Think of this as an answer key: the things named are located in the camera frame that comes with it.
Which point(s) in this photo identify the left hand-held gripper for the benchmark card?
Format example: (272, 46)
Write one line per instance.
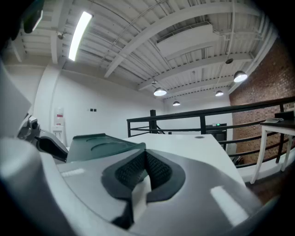
(11, 110)

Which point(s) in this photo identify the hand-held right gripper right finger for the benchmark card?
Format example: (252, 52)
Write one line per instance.
(198, 189)

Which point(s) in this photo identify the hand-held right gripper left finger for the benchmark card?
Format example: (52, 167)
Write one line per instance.
(92, 184)

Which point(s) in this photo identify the white water dispenser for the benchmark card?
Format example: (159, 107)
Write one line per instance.
(58, 129)

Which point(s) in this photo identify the black desk grommet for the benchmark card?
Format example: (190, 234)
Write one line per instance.
(199, 137)

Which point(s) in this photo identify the black cabinet with green light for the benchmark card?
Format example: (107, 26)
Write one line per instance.
(216, 131)

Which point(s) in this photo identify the black metal railing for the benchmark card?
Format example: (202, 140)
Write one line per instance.
(202, 122)

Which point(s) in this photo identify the pendant ceiling lamp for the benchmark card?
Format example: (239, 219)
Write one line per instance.
(219, 93)
(176, 103)
(160, 92)
(240, 76)

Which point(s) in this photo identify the white side table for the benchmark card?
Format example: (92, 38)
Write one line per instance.
(276, 126)

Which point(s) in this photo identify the small ceiling sensor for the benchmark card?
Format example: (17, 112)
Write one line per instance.
(61, 35)

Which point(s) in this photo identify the long ceiling tube light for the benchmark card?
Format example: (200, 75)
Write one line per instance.
(79, 37)

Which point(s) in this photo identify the black square post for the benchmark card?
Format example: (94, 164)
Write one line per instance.
(153, 119)

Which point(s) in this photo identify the black head-mounted camera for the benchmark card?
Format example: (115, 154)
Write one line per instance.
(32, 16)

